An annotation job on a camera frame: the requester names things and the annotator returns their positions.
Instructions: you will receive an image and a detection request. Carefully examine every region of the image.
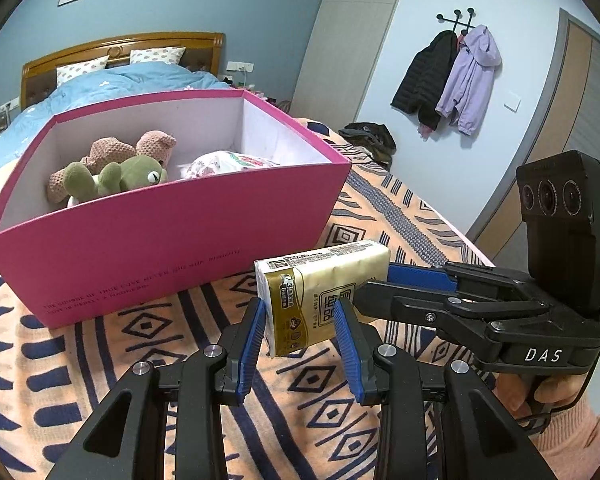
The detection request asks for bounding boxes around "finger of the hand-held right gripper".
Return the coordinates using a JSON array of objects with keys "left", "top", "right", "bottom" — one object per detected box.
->
[
  {"left": 387, "top": 260, "right": 536, "bottom": 302},
  {"left": 354, "top": 280, "right": 533, "bottom": 357}
]

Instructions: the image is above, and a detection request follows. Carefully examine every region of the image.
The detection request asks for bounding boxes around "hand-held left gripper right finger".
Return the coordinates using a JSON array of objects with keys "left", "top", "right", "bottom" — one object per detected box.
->
[{"left": 334, "top": 304, "right": 546, "bottom": 480}]

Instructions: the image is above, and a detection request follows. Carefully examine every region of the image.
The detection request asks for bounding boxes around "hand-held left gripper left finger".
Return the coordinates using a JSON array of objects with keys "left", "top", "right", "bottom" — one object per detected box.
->
[{"left": 45, "top": 298, "right": 267, "bottom": 480}]

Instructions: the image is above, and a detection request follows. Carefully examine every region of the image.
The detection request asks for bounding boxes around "gold tissue pack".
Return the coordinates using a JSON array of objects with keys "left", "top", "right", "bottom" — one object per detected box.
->
[{"left": 254, "top": 239, "right": 392, "bottom": 359}]

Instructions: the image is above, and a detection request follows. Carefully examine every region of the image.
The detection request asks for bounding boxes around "pink cardboard box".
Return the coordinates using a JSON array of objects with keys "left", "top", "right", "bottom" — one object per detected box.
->
[{"left": 0, "top": 86, "right": 354, "bottom": 330}]

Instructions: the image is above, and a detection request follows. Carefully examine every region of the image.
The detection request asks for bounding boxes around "white pink tissue packet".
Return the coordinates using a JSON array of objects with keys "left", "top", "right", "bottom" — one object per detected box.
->
[{"left": 215, "top": 150, "right": 283, "bottom": 174}]

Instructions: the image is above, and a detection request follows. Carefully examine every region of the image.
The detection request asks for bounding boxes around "green turtle plush toy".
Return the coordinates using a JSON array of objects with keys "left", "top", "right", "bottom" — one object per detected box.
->
[{"left": 62, "top": 155, "right": 170, "bottom": 206}]

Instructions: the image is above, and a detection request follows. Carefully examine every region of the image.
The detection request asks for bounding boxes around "pink knitted teddy bear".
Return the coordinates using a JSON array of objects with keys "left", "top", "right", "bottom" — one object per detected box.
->
[{"left": 47, "top": 130, "right": 178, "bottom": 205}]

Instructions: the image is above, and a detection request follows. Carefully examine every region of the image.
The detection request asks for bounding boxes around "person's right hand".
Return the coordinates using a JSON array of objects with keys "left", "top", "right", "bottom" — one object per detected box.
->
[{"left": 495, "top": 369, "right": 589, "bottom": 420}]

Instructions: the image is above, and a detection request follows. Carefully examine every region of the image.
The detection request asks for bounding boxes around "pile of dark clothes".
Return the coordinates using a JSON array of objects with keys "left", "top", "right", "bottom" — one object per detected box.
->
[{"left": 339, "top": 121, "right": 397, "bottom": 171}]

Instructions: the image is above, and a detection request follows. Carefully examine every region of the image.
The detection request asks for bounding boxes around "orange patterned blanket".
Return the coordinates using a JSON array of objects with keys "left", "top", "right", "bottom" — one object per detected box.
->
[{"left": 0, "top": 115, "right": 497, "bottom": 480}]

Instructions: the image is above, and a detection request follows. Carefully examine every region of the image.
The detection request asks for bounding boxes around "wooden door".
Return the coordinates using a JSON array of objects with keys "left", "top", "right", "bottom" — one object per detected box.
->
[{"left": 467, "top": 7, "right": 600, "bottom": 262}]

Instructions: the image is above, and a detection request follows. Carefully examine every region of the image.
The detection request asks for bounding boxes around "purple jacket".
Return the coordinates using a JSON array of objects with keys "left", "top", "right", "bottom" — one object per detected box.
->
[{"left": 435, "top": 24, "right": 503, "bottom": 136}]

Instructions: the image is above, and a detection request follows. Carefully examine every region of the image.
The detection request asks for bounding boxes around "black puffer jacket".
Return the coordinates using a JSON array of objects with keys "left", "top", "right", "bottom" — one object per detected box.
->
[{"left": 390, "top": 30, "right": 460, "bottom": 131}]

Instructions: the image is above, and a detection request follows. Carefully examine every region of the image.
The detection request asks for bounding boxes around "black coat hook rack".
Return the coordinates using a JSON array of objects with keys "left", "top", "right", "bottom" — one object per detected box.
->
[{"left": 436, "top": 7, "right": 477, "bottom": 32}]

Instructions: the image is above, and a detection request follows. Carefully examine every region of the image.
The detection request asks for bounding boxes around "beige wardrobe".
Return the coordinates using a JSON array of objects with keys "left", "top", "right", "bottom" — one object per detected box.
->
[{"left": 290, "top": 0, "right": 414, "bottom": 122}]

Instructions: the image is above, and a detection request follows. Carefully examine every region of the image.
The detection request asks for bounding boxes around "blue floral duvet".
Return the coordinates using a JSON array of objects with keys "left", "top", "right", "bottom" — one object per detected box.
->
[{"left": 0, "top": 62, "right": 232, "bottom": 182}]

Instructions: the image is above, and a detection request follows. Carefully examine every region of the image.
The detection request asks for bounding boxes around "spotted white pillow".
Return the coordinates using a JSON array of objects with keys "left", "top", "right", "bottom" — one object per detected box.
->
[
  {"left": 55, "top": 56, "right": 110, "bottom": 83},
  {"left": 130, "top": 46, "right": 187, "bottom": 66}
]

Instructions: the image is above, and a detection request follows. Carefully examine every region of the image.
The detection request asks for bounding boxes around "wooden headboard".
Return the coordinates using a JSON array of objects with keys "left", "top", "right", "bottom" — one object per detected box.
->
[{"left": 20, "top": 31, "right": 227, "bottom": 111}]

